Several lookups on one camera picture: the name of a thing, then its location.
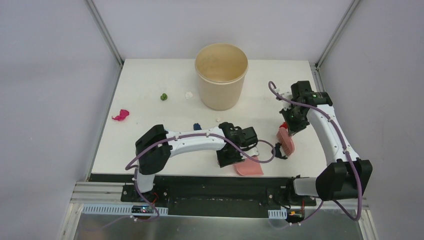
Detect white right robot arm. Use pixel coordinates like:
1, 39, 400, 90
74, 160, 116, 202
277, 80, 373, 205

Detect green paper scrap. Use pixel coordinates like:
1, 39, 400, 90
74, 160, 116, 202
160, 93, 168, 101

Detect right white slotted cable duct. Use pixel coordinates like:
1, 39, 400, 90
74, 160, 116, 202
267, 208, 288, 220

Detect pink dustpan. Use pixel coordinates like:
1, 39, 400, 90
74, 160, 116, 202
233, 158, 264, 177

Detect blue paper scrap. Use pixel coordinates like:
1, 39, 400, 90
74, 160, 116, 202
193, 123, 202, 131

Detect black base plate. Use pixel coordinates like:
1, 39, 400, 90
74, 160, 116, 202
120, 172, 325, 220

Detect red paper scrap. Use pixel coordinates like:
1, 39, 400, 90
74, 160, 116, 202
279, 122, 288, 130

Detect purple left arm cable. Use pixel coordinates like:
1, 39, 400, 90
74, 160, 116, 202
125, 133, 276, 223

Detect black paper scrap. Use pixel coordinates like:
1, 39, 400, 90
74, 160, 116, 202
272, 142, 288, 160

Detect left white slotted cable duct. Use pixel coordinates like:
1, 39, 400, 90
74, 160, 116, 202
81, 203, 169, 217

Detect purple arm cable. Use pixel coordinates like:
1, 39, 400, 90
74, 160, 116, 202
125, 133, 276, 223
267, 80, 365, 222

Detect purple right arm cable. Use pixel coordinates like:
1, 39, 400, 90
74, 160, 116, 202
267, 80, 365, 222

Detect white slotted cable duct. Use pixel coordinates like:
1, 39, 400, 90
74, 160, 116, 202
267, 208, 288, 220
81, 203, 169, 217

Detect beige paper bucket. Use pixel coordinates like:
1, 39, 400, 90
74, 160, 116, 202
194, 43, 249, 111

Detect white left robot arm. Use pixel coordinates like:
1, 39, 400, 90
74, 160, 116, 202
126, 122, 259, 203

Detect pink hand brush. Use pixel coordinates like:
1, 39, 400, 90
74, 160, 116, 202
276, 127, 295, 157

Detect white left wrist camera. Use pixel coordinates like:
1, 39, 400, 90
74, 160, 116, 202
245, 147, 260, 157

